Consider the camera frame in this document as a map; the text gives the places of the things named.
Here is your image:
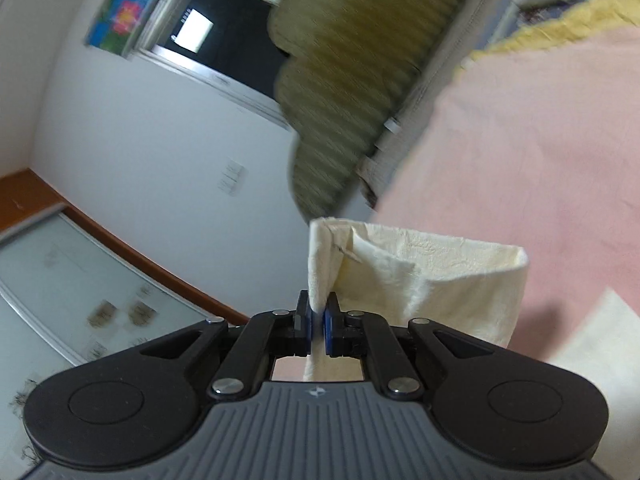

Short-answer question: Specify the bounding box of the frosted glass wardrobe door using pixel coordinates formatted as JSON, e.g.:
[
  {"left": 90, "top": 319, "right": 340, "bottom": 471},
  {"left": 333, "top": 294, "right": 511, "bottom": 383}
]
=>
[{"left": 0, "top": 205, "right": 236, "bottom": 480}]

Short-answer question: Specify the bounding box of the colourful floral wall picture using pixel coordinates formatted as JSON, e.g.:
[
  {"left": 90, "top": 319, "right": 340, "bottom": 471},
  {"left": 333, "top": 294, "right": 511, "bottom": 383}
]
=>
[{"left": 85, "top": 0, "right": 173, "bottom": 56}]

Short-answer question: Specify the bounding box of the pink blanket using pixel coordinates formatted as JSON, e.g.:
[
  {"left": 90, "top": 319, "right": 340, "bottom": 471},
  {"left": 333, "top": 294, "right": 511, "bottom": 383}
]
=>
[{"left": 375, "top": 25, "right": 640, "bottom": 361}]

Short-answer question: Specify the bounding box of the olive striped headboard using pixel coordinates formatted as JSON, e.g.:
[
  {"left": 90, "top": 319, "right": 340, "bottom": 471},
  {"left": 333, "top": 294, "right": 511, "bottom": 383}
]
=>
[{"left": 267, "top": 0, "right": 488, "bottom": 226}]

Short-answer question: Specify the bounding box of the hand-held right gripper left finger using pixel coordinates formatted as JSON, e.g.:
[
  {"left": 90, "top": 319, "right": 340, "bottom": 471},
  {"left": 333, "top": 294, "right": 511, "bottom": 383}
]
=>
[{"left": 132, "top": 290, "right": 321, "bottom": 403}]

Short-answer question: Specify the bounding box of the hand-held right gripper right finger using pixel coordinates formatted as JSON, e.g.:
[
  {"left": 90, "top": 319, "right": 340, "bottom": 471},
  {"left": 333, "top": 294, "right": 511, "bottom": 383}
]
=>
[{"left": 322, "top": 292, "right": 506, "bottom": 403}]

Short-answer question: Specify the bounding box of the grey striped bed sheet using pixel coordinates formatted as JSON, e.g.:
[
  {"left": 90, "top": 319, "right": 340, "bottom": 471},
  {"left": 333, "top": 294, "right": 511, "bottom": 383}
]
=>
[{"left": 357, "top": 0, "right": 516, "bottom": 211}]

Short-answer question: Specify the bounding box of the cream white towel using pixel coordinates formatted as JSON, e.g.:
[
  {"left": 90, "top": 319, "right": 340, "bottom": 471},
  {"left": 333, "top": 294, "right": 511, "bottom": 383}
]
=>
[{"left": 302, "top": 216, "right": 640, "bottom": 411}]

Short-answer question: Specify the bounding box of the brown wooden wardrobe frame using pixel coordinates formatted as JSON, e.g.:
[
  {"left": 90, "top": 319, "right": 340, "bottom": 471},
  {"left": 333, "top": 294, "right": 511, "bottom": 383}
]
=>
[{"left": 0, "top": 167, "right": 251, "bottom": 326}]

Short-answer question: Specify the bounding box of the white wall switch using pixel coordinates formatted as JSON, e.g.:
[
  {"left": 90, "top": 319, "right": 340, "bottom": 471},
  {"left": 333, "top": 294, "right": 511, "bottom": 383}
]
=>
[{"left": 217, "top": 157, "right": 248, "bottom": 196}]

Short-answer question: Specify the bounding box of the window with metal frame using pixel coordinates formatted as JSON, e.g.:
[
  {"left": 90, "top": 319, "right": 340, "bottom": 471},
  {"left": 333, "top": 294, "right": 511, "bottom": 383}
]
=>
[{"left": 132, "top": 0, "right": 296, "bottom": 131}]

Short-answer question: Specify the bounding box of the yellow fluffy blanket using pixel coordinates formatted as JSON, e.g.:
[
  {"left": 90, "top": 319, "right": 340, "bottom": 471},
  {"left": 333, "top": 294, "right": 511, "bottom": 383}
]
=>
[{"left": 480, "top": 0, "right": 640, "bottom": 56}]

